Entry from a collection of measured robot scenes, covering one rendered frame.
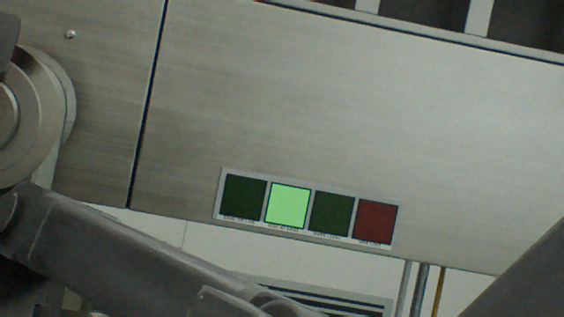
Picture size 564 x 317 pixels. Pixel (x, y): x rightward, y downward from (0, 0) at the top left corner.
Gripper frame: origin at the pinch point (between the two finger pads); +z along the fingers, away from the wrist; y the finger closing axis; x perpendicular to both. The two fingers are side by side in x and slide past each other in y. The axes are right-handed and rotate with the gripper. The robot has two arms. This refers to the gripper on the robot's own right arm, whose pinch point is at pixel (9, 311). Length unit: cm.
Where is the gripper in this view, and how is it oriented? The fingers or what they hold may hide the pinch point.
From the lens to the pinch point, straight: 104.7
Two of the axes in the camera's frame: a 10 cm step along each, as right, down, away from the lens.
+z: -2.2, 4.3, 8.8
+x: 1.0, -8.9, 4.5
